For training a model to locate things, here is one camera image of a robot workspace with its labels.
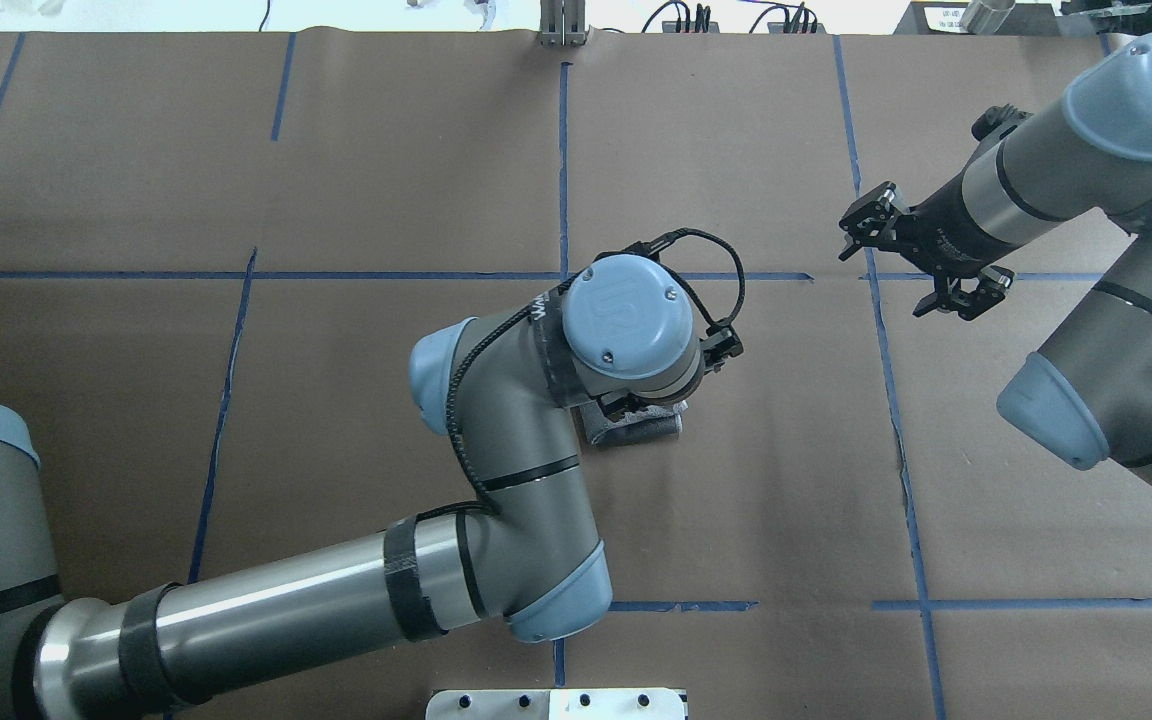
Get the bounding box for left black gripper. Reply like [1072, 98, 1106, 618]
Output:
[596, 325, 744, 420]

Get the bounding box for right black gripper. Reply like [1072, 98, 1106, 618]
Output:
[838, 181, 1015, 323]

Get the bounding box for pink towel grey back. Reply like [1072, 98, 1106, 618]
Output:
[577, 401, 689, 448]

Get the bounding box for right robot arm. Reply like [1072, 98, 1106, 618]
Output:
[840, 33, 1152, 487]

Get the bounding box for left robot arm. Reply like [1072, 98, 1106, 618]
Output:
[0, 250, 742, 719]

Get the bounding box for aluminium frame post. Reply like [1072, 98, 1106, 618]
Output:
[538, 0, 589, 47]

